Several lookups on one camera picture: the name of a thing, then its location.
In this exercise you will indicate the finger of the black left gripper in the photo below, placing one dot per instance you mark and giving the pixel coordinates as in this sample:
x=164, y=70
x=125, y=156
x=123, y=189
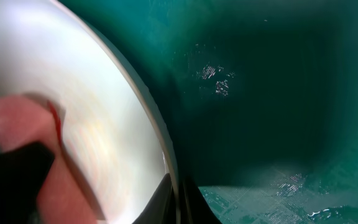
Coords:
x=22, y=174

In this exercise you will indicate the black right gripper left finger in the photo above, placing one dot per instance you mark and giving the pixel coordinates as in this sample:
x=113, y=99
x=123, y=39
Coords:
x=161, y=208

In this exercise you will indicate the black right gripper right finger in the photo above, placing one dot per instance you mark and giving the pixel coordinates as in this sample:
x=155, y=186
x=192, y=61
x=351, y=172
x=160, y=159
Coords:
x=194, y=208

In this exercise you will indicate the light blue round plate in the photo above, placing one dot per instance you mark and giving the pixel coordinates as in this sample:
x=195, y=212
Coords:
x=111, y=127

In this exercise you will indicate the teal plastic tray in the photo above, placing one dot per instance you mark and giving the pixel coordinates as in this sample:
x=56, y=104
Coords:
x=260, y=98

